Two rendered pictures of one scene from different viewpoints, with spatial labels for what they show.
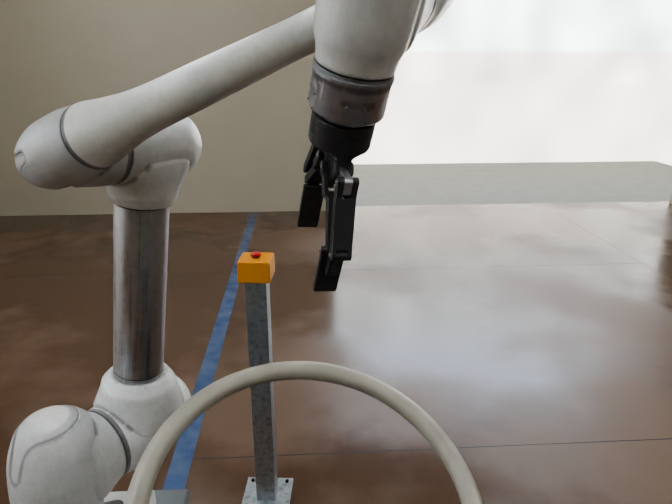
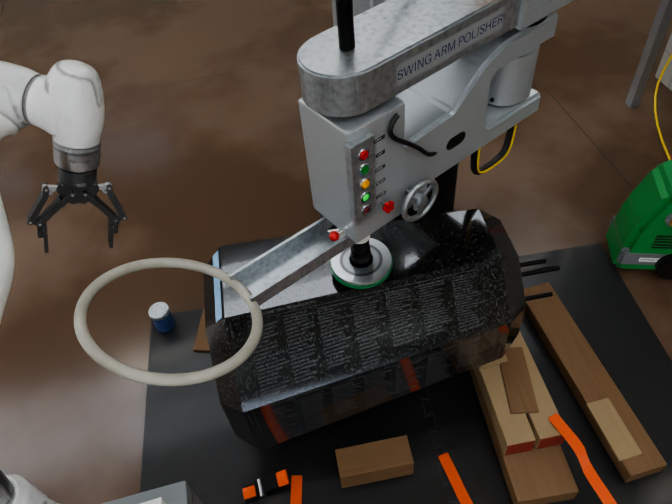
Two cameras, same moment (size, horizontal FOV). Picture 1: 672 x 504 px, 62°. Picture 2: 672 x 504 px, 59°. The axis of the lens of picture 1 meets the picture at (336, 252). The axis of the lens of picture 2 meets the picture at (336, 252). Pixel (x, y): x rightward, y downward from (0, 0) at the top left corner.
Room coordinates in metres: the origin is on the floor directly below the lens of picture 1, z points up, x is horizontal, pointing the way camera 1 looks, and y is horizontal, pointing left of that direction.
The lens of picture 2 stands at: (0.25, 1.03, 2.47)
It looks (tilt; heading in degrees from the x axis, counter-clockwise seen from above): 49 degrees down; 264
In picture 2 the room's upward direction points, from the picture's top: 7 degrees counter-clockwise
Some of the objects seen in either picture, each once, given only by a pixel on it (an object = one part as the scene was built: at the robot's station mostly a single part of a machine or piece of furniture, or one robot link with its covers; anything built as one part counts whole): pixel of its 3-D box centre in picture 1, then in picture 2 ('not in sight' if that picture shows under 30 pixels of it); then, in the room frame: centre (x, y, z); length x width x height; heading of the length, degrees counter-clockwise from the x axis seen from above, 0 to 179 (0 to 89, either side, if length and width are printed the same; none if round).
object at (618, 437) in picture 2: not in sight; (613, 428); (-0.88, 0.20, 0.10); 0.25 x 0.10 x 0.01; 93
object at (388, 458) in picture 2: not in sight; (374, 461); (0.09, 0.11, 0.07); 0.30 x 0.12 x 0.12; 179
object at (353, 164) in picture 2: not in sight; (361, 180); (0.04, -0.15, 1.38); 0.08 x 0.03 x 0.28; 29
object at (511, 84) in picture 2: not in sight; (505, 66); (-0.55, -0.60, 1.35); 0.19 x 0.19 x 0.20
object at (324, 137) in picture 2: not in sight; (375, 151); (-0.04, -0.32, 1.32); 0.36 x 0.22 x 0.45; 29
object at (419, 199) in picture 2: not in sight; (412, 194); (-0.13, -0.24, 1.20); 0.15 x 0.10 x 0.15; 29
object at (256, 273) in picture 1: (262, 385); not in sight; (1.93, 0.29, 0.54); 0.20 x 0.20 x 1.09; 88
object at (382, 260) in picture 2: not in sight; (361, 260); (0.03, -0.29, 0.88); 0.21 x 0.21 x 0.01
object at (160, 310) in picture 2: not in sight; (162, 317); (0.97, -0.83, 0.08); 0.10 x 0.10 x 0.13
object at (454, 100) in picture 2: not in sight; (451, 112); (-0.32, -0.46, 1.31); 0.74 x 0.23 x 0.49; 29
